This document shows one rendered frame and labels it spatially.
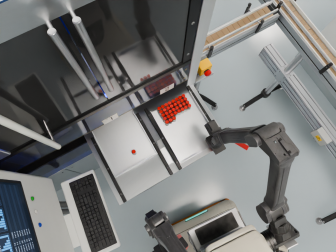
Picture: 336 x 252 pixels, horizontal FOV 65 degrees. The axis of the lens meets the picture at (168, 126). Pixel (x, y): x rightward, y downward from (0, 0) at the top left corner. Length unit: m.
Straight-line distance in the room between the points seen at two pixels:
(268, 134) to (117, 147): 0.89
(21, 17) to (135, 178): 1.02
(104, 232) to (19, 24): 1.14
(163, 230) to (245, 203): 1.57
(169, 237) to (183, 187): 1.45
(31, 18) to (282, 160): 0.75
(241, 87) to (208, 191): 1.03
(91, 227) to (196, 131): 0.78
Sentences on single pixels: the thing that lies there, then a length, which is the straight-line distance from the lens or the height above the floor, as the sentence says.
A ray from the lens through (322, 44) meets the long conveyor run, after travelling 1.92.
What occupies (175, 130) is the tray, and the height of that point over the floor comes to 0.88.
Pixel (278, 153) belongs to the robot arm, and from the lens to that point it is 0.86.
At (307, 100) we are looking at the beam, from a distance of 2.18.
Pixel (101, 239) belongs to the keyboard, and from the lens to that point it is 1.58.
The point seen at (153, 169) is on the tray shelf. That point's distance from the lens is 1.47.
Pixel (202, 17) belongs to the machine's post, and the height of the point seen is 1.51.
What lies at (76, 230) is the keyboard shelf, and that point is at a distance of 1.62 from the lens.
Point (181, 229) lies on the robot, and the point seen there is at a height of 0.28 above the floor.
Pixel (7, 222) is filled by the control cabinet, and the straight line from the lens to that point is 1.14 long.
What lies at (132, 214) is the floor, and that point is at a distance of 2.36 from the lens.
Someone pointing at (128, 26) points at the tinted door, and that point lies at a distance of 0.87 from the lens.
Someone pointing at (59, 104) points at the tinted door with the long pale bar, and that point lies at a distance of 1.08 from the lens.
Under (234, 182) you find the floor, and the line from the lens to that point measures 2.42.
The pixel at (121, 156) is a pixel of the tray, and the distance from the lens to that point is 1.49.
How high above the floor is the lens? 2.34
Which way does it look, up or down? 75 degrees down
